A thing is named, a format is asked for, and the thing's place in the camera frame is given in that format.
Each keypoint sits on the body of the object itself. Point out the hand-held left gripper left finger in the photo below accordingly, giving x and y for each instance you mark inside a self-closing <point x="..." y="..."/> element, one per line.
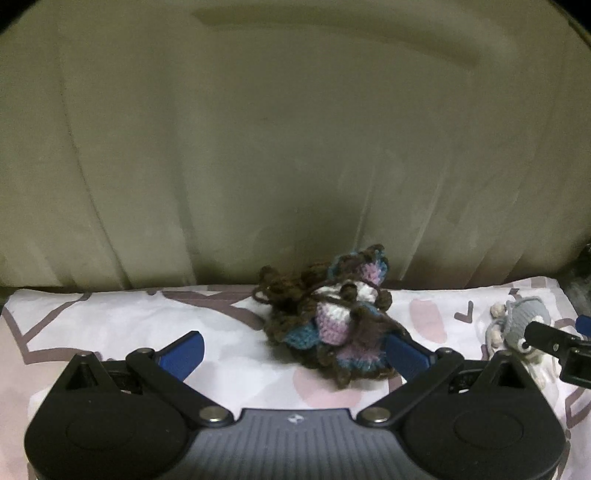
<point x="182" y="354"/>

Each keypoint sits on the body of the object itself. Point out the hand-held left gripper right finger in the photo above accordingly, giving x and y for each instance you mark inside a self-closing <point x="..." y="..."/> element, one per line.
<point x="408" y="357"/>

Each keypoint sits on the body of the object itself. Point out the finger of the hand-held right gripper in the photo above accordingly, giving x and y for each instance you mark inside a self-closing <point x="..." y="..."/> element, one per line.
<point x="547" y="339"/>

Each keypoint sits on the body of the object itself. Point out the grey crochet toy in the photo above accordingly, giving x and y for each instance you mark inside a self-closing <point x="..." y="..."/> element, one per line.
<point x="524" y="318"/>

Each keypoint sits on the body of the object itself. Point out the brown crochet pouch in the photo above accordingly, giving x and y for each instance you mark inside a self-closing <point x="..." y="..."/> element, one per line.
<point x="332" y="318"/>

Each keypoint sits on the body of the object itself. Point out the printed cartoon blanket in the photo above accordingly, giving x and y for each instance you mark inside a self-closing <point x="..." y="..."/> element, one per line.
<point x="138" y="323"/>

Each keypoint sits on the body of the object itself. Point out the cream cabinet door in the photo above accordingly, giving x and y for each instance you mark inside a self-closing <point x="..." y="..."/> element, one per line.
<point x="277" y="138"/>

